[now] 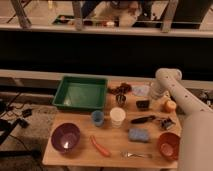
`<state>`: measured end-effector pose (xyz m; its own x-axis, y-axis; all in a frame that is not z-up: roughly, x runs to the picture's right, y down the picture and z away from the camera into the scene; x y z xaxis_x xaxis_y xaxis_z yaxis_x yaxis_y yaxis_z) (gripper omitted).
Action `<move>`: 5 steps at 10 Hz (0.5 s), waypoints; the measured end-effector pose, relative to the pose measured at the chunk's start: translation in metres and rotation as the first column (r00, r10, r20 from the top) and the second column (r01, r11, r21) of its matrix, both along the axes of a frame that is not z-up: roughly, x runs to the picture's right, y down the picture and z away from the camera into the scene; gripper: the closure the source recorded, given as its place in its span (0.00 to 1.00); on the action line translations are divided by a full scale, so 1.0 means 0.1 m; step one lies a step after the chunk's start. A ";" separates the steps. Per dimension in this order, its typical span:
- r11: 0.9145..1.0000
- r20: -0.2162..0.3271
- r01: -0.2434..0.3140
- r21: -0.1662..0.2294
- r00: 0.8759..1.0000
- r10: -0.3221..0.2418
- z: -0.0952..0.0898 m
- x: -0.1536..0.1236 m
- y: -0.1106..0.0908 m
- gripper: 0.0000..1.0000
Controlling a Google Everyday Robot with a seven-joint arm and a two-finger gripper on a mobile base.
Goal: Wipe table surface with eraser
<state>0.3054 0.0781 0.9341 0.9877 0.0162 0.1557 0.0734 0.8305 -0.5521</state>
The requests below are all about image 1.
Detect black cables on floor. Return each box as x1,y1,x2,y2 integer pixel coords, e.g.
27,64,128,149
0,92,34,146

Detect orange fruit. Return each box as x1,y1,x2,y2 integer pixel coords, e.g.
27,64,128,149
164,100,177,113

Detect purple bowl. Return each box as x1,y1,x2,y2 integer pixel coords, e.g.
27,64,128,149
51,123,80,153

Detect small black box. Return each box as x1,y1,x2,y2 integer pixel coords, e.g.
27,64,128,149
136,100,150,110

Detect black handled knife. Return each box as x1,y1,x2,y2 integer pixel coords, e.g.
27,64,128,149
131,115,156,124

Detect white cup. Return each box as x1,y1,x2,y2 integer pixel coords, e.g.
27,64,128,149
110,107,126,128

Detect green plastic tray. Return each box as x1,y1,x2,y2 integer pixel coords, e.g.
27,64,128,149
52,76,108,111

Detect small metal cup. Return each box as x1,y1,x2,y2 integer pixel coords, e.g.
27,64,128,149
116,94,126,107

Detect blue cup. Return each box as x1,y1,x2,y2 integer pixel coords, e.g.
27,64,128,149
91,110,104,127

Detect black binder clip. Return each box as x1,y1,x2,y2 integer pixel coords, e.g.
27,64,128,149
158,118,175,130

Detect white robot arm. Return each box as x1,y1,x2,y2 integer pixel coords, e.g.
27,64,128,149
150,68,213,171

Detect orange-brown bowl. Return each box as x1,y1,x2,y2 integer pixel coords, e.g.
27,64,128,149
157,132,180,161

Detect dark red grapes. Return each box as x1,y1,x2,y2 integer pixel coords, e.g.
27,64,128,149
108,83,132,95

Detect clear plastic bag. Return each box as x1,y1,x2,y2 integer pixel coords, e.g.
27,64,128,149
132,85,150,97

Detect blue sponge eraser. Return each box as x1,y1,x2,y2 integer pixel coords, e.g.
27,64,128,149
128,128,150,143

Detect metal fork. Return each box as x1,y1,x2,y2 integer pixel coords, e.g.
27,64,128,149
121,152,152,158

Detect orange carrot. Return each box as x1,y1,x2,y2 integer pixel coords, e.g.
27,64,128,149
90,135,111,157

